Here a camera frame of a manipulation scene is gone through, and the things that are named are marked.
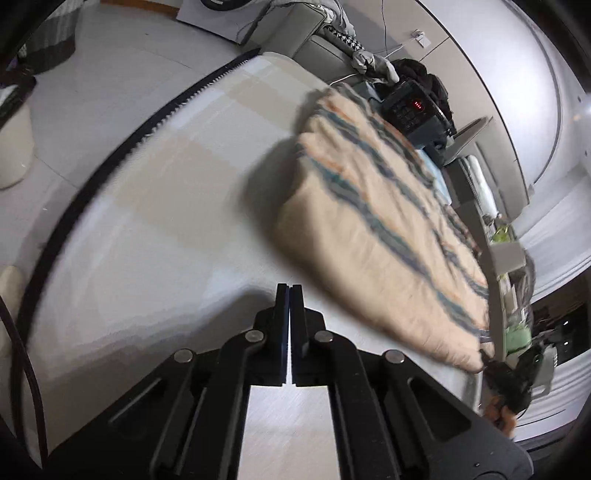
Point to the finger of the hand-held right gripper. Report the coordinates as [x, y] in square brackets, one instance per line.
[487, 359]

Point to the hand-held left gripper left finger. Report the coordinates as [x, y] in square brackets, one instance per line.
[281, 318]

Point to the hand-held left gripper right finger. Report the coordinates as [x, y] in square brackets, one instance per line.
[298, 318]

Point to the striped orange towel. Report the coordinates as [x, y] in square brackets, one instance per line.
[369, 230]

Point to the grey sofa with clothes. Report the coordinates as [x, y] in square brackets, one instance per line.
[369, 60]

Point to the person's right hand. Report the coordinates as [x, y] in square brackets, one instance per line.
[503, 417]

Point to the green kettle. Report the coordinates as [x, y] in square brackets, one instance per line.
[517, 337]

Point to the grey side table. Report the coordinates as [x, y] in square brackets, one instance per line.
[495, 314]

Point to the grey blanket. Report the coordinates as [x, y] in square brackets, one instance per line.
[528, 295]

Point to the white box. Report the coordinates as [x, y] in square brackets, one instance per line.
[508, 258]

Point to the white pillow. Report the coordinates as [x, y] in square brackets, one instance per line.
[482, 184]

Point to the beige upholstered headboard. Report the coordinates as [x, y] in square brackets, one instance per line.
[508, 184]

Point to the black electric cooker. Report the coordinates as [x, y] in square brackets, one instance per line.
[411, 115]

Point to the black toothed strip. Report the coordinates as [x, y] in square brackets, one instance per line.
[115, 147]

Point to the houndstooth cloth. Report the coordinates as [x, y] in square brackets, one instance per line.
[344, 39]

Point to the white washing machine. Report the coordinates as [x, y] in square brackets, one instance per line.
[194, 11]

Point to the dark laundry basket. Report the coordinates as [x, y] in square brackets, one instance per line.
[51, 48]

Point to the white wall outlet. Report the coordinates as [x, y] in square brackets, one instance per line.
[421, 38]

